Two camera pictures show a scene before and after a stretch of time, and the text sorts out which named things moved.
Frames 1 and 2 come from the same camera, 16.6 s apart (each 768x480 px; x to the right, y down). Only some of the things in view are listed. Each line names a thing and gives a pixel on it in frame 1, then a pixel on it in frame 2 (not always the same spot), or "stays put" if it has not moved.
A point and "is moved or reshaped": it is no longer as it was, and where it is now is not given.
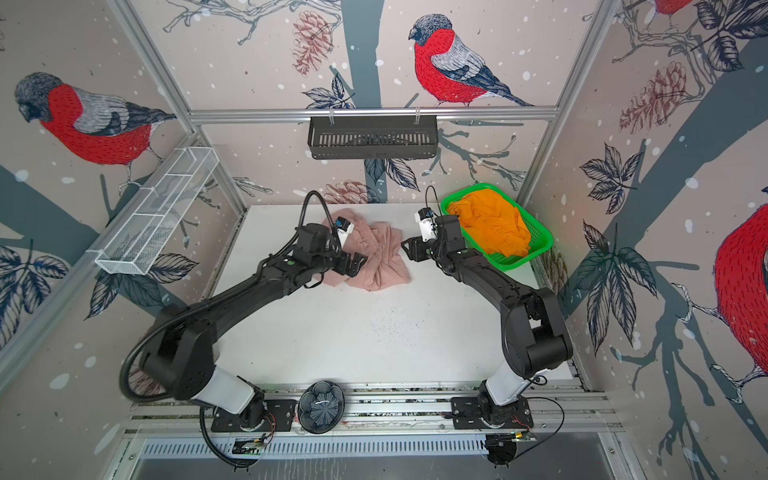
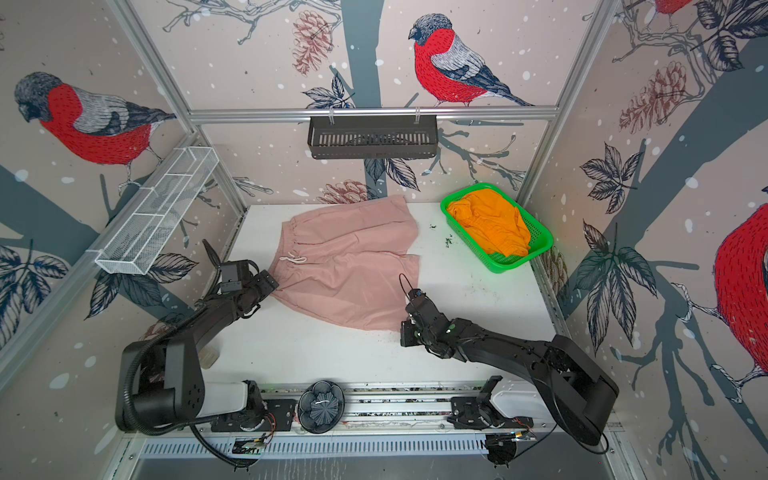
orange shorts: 492,223 stays put
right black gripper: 419,248 -> 406,326
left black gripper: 355,265 -> 265,281
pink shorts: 381,244 is moved or reshaped
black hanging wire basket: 372,137 stays put
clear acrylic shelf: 131,245 stays put
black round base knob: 321,407 stays put
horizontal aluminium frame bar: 305,115 stays put
